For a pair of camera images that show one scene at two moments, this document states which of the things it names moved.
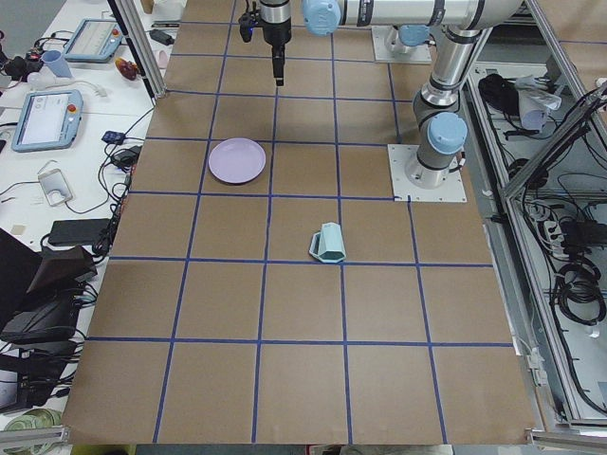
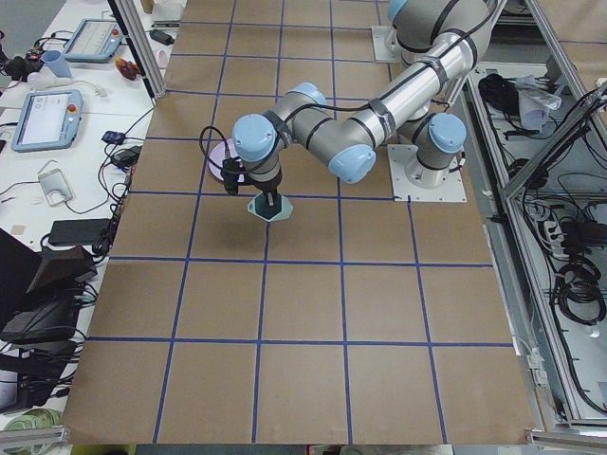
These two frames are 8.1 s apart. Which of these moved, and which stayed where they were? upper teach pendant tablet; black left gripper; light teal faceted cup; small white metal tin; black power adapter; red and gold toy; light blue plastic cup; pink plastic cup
Moved: black left gripper; light teal faceted cup
Stayed: black power adapter; upper teach pendant tablet; light blue plastic cup; pink plastic cup; red and gold toy; small white metal tin
